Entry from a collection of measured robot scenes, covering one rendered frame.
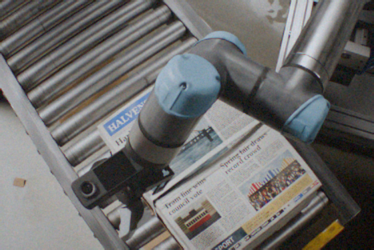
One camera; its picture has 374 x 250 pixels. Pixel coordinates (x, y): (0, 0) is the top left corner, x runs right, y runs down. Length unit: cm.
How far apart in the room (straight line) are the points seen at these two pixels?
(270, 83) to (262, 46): 161
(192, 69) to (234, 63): 10
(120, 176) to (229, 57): 23
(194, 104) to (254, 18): 177
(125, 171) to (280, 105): 24
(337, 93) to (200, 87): 146
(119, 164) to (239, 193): 33
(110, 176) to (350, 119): 138
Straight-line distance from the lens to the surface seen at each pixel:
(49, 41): 150
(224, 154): 108
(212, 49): 77
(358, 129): 206
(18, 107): 143
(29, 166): 224
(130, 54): 143
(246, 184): 106
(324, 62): 81
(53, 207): 217
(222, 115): 111
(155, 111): 71
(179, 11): 149
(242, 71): 76
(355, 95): 212
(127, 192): 84
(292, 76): 78
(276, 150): 109
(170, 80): 68
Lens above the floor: 206
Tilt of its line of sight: 69 degrees down
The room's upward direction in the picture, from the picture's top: 2 degrees counter-clockwise
